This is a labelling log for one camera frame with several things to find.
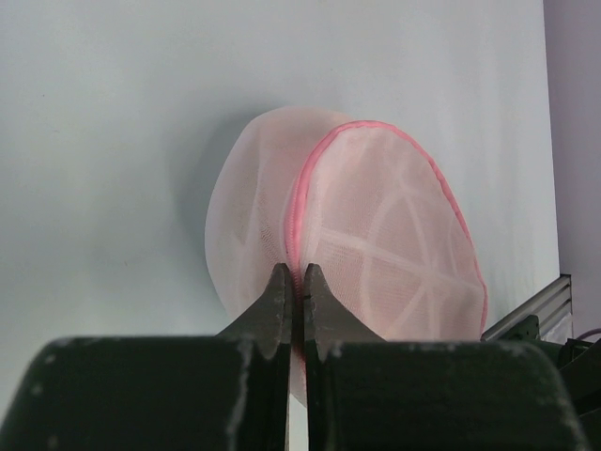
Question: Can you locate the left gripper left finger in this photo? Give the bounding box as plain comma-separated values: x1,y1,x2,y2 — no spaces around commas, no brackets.
1,264,294,450

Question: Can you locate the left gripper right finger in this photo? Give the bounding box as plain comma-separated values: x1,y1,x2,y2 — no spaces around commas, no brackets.
303,264,590,450

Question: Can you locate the pink mesh laundry bag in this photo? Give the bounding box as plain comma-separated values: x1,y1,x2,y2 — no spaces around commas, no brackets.
205,105,489,412

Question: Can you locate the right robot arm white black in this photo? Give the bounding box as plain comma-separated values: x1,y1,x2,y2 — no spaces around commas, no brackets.
501,315,601,450

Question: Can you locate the aluminium frame rail front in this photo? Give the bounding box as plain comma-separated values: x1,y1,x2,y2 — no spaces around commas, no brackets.
481,274,572,341

